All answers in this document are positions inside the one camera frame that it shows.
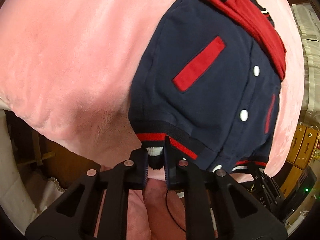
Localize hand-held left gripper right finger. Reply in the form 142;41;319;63
164;135;288;240

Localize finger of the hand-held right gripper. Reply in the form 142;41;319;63
244;167;269;188

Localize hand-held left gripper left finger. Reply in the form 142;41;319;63
25;150;150;240

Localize navy and red varsity jacket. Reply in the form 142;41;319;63
127;0;287;178

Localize black cable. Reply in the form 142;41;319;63
164;189;187;232

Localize pink fleece blanket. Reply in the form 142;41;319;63
0;0;308;183

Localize yellow wooden drawer cabinet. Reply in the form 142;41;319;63
280;121;320;190

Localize white lace-trimmed cloth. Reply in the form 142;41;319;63
0;110;65;230

